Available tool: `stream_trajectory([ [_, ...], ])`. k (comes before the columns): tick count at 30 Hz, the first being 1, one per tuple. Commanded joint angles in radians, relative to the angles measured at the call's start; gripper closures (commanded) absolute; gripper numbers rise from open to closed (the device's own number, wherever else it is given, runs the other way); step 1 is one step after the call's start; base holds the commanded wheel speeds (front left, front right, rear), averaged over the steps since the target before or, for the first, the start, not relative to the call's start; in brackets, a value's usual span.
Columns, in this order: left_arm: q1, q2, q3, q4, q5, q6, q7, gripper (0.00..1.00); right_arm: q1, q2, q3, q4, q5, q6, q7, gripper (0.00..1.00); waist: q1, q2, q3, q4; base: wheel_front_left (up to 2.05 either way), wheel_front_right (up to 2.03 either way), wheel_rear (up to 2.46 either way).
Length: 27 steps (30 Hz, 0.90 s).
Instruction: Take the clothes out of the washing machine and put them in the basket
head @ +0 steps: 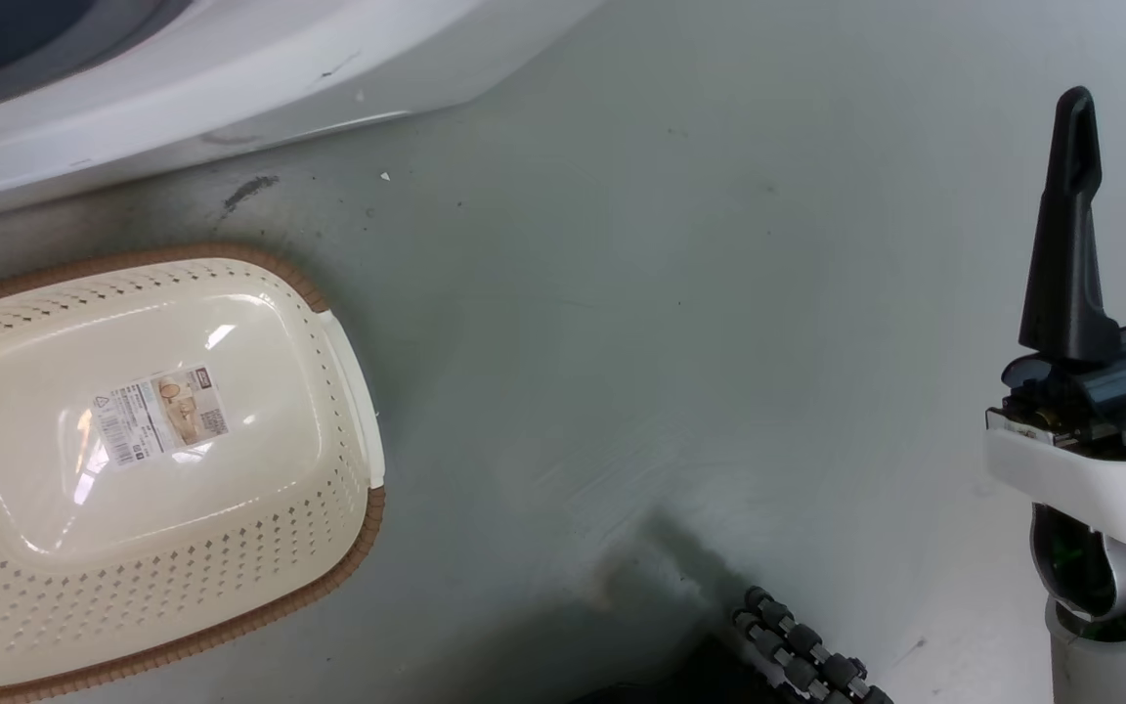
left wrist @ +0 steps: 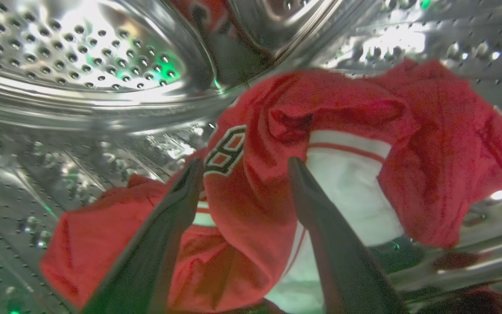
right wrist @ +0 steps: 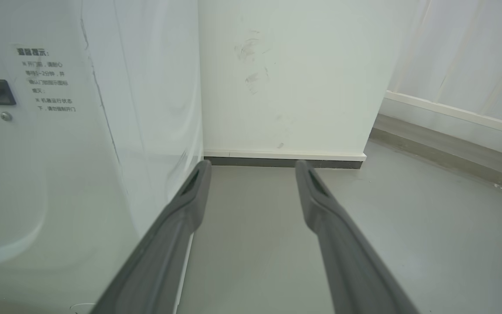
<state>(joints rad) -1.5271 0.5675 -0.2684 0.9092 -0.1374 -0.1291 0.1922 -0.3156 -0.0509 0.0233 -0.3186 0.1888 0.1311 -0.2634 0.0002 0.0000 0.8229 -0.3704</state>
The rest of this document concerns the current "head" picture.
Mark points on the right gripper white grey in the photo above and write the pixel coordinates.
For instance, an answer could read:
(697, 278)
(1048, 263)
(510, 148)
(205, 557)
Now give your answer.
(1101, 440)

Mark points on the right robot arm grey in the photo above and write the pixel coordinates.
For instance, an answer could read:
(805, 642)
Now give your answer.
(1125, 655)

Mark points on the robot base omni wheel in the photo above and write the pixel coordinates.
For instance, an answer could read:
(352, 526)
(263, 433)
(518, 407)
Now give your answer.
(802, 650)

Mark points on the cream perforated laundry basket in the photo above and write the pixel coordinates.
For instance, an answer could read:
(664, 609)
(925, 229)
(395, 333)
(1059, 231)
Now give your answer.
(260, 508)

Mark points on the white washing machine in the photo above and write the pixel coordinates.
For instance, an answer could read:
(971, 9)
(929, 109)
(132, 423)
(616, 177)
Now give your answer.
(182, 68)

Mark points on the paper label sticker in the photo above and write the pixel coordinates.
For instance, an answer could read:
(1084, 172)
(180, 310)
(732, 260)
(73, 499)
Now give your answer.
(160, 414)

